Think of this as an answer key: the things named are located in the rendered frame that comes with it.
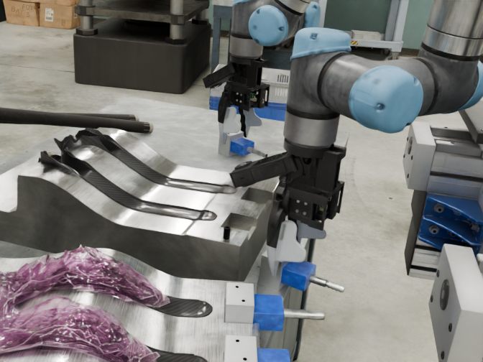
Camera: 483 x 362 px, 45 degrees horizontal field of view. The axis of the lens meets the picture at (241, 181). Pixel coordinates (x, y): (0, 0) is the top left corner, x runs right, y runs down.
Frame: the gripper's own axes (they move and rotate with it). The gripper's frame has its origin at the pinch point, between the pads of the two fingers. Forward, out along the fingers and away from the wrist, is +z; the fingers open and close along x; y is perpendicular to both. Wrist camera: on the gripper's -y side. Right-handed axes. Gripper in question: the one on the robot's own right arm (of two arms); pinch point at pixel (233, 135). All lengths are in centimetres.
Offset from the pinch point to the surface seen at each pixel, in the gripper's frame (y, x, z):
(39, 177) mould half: 11, -58, -9
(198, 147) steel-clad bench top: -7.8, -4.0, 4.6
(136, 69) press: -280, 196, 67
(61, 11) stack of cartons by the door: -538, 292, 64
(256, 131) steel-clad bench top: -7.1, 17.7, 4.6
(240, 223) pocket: 35, -36, -3
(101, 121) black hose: -24.6, -20.7, -1.1
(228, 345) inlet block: 54, -60, -4
